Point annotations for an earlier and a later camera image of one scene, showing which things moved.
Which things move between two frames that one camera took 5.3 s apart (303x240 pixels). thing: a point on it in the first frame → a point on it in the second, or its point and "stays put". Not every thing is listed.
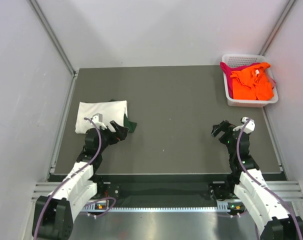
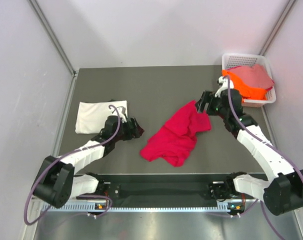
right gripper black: [225, 126] → [207, 97]
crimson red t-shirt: [228, 71] → [174, 141]
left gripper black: [120, 134] → [135, 132]
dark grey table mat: [176, 110] stays put
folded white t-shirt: [101, 113] stays put
